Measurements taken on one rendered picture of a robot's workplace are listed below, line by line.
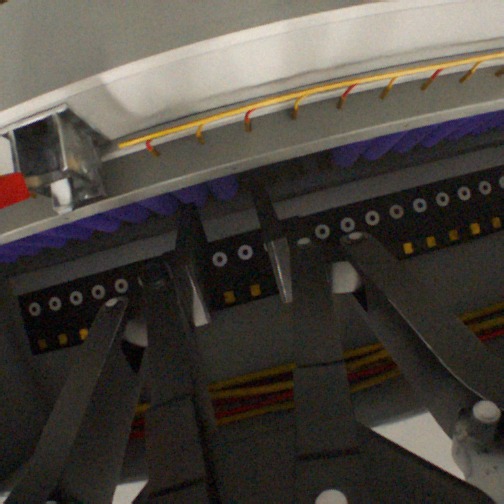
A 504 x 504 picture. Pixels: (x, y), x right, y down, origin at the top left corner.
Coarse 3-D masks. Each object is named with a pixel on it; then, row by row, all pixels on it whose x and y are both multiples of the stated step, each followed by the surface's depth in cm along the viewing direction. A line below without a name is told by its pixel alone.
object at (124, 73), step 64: (64, 0) 11; (128, 0) 11; (192, 0) 11; (256, 0) 11; (320, 0) 11; (384, 0) 11; (448, 0) 11; (0, 64) 12; (64, 64) 11; (128, 64) 11; (192, 64) 12; (256, 64) 13; (320, 64) 15; (384, 64) 16; (0, 128) 12; (128, 128) 16; (320, 192) 30; (384, 192) 30; (128, 256) 30
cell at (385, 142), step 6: (396, 132) 20; (402, 132) 20; (378, 138) 22; (384, 138) 21; (390, 138) 21; (396, 138) 21; (372, 144) 23; (378, 144) 23; (384, 144) 22; (390, 144) 22; (366, 150) 25; (372, 150) 24; (378, 150) 24; (384, 150) 23; (366, 156) 25; (372, 156) 25; (378, 156) 25
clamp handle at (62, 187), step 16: (0, 176) 9; (16, 176) 10; (32, 176) 11; (48, 176) 12; (64, 176) 13; (0, 192) 9; (16, 192) 9; (64, 192) 13; (0, 208) 9; (64, 208) 13
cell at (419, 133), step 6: (426, 126) 20; (432, 126) 20; (408, 132) 22; (414, 132) 22; (420, 132) 21; (426, 132) 21; (402, 138) 23; (408, 138) 23; (414, 138) 22; (420, 138) 22; (396, 144) 25; (402, 144) 24; (408, 144) 24; (414, 144) 24; (396, 150) 25; (402, 150) 25; (408, 150) 25
